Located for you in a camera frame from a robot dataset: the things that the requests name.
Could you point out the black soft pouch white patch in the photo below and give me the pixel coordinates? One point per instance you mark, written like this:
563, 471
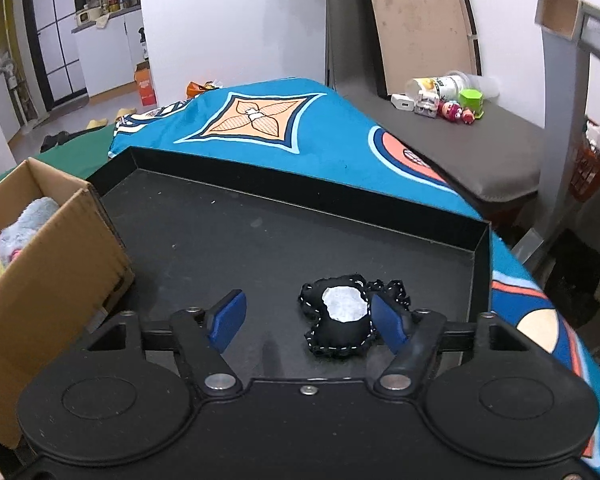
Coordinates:
335, 332

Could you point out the white kitchen cabinet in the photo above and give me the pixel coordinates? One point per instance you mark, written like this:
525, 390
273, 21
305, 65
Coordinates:
105, 55

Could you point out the pink toy figure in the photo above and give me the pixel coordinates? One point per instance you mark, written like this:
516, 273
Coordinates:
449, 111

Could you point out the cardboard box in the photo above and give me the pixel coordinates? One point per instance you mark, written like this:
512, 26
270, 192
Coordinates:
55, 285

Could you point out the orange bag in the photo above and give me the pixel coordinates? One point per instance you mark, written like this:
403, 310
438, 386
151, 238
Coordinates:
200, 89

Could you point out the grey metal frame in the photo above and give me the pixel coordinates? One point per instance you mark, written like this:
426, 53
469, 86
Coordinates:
560, 110

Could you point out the yellow slipper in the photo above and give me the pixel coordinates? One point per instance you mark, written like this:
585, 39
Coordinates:
125, 112
97, 123

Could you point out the black shoe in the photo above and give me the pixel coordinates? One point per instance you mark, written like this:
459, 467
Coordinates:
47, 144
60, 137

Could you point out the brown leaning board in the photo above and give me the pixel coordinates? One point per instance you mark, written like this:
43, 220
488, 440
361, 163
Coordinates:
420, 20

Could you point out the orange carton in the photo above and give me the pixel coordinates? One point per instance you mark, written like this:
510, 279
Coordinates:
146, 85

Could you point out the grey plush toy pink patch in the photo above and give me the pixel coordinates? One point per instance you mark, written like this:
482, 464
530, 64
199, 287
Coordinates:
25, 230

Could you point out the blue printed blanket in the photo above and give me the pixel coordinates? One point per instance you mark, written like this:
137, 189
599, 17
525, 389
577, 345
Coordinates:
330, 150

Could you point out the green cloth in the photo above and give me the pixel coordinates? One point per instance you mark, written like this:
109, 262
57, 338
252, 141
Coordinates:
75, 152

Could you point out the grey mattress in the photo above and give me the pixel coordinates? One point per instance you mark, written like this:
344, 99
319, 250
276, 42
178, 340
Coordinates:
480, 160

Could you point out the green toy box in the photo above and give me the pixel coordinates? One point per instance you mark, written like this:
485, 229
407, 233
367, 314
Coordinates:
471, 102

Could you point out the white bottle yellow label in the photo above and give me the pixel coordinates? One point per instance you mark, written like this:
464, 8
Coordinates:
442, 85

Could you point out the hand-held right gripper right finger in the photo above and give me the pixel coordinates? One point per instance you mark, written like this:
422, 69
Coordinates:
387, 322

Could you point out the orange basket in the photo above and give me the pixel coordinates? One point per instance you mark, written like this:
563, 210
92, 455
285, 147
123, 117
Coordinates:
590, 170

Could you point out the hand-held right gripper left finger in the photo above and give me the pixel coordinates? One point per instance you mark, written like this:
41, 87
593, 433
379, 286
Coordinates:
227, 320

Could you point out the white charger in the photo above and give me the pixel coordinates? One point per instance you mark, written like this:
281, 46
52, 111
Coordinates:
403, 102

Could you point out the clear plastic cup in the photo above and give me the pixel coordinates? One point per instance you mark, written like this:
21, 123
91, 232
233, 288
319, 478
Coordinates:
485, 85

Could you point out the black tray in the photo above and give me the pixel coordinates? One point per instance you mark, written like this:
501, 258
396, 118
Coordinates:
280, 240

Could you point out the black-framed sliding door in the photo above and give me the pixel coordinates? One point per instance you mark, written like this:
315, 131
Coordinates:
55, 35

